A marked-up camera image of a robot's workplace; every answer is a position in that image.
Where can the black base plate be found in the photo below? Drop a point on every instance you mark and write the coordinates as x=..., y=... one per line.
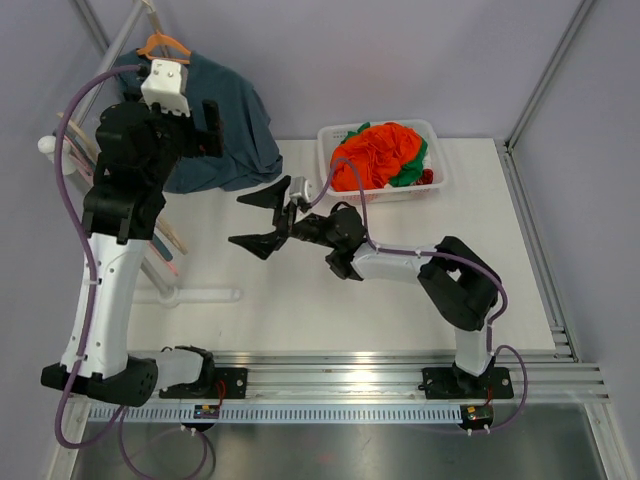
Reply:
x=230, y=383
x=451, y=383

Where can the green t shirt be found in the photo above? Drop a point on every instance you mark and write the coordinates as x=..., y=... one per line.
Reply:
x=415, y=165

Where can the beige hanger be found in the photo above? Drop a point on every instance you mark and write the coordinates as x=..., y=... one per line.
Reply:
x=80, y=155

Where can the pink wire hanger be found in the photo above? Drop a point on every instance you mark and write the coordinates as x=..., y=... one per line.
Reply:
x=172, y=268

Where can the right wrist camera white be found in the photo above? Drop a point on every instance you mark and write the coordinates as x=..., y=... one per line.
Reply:
x=301, y=192

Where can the white metal clothes rack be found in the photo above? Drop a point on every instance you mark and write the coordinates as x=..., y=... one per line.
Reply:
x=164, y=293

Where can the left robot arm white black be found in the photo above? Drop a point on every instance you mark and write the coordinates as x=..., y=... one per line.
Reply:
x=139, y=147

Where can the orange hanger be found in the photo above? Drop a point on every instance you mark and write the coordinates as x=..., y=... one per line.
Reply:
x=164, y=47

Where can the white t shirt red print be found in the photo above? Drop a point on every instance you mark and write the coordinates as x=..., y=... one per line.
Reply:
x=426, y=178

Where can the white plastic basket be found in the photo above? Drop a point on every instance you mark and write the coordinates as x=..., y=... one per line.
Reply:
x=388, y=156

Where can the blue hanger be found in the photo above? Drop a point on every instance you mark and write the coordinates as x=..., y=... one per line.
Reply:
x=161, y=250

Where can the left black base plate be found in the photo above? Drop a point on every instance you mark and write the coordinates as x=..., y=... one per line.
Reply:
x=230, y=383

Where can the aluminium mounting rail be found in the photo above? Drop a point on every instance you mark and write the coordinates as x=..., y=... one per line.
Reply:
x=388, y=377

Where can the blue grey t shirt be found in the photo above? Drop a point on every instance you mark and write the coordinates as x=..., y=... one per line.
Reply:
x=251, y=156

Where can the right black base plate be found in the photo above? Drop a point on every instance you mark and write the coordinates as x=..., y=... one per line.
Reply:
x=451, y=383

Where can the orange t shirt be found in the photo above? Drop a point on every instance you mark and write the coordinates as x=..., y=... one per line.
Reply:
x=380, y=155

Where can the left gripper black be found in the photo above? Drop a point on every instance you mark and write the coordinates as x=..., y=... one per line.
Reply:
x=213, y=145

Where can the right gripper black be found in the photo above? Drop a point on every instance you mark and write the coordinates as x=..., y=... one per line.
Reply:
x=263, y=245

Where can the white slotted cable duct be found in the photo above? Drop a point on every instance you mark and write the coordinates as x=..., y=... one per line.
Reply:
x=250, y=413

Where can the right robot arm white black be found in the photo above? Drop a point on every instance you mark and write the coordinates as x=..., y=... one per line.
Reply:
x=465, y=291

